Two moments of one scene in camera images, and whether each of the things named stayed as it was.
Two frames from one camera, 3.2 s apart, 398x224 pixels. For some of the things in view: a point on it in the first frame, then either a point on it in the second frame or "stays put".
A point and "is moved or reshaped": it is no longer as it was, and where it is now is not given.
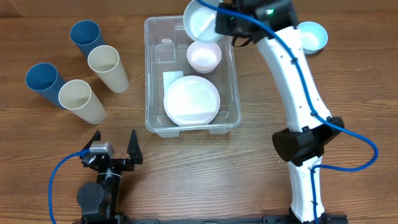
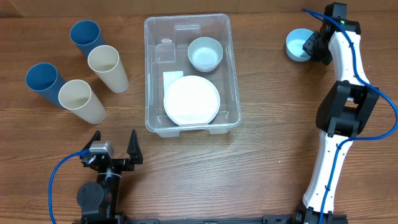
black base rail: [326, 219] stays put
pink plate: [191, 101] stays put
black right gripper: [221, 27] → [311, 48]
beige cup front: [77, 96] stays put
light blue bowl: [313, 37] is moved or reshaped
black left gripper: [134, 150] stays put
